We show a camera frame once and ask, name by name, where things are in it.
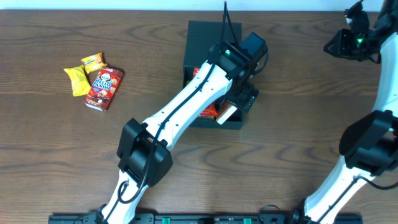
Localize brown Pocky box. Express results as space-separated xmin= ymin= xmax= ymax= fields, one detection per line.
xmin=216 ymin=101 xmax=237 ymax=124

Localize red Hacks candy bag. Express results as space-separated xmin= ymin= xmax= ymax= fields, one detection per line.
xmin=192 ymin=67 xmax=219 ymax=120

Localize black storage box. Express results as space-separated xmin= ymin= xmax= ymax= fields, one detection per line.
xmin=183 ymin=21 xmax=243 ymax=130

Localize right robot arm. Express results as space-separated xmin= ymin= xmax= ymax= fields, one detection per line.
xmin=290 ymin=0 xmax=397 ymax=223

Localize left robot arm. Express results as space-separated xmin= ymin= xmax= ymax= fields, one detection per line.
xmin=95 ymin=41 xmax=268 ymax=223

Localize red Hello Panda box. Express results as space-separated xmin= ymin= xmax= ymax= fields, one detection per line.
xmin=83 ymin=67 xmax=124 ymax=111

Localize small orange-yellow snack packet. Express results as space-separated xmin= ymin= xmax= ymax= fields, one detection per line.
xmin=81 ymin=52 xmax=107 ymax=74

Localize yellow snack packet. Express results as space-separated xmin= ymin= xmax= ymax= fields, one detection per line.
xmin=63 ymin=65 xmax=91 ymax=96

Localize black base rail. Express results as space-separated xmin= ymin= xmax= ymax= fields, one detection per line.
xmin=47 ymin=212 xmax=364 ymax=224

